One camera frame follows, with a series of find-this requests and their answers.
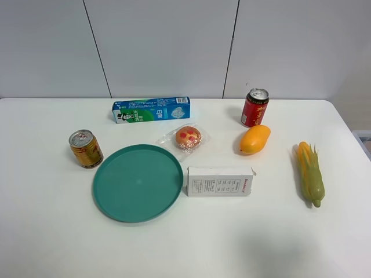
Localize white cardboard box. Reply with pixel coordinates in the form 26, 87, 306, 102
187, 166, 256, 197

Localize gold drink can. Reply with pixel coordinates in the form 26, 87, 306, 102
68, 130, 104, 169

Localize toy corn cob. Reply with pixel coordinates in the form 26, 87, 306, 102
294, 141, 325, 208

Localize teal round plate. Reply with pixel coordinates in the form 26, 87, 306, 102
92, 144, 184, 224

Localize yellow orange mango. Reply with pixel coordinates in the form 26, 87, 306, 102
239, 125, 271, 155

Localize wrapped pizza toy bun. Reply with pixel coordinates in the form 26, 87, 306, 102
156, 123, 210, 162

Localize blue green toothpaste box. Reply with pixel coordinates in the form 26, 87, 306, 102
112, 97, 191, 124

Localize red drink can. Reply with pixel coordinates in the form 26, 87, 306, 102
241, 88, 270, 127

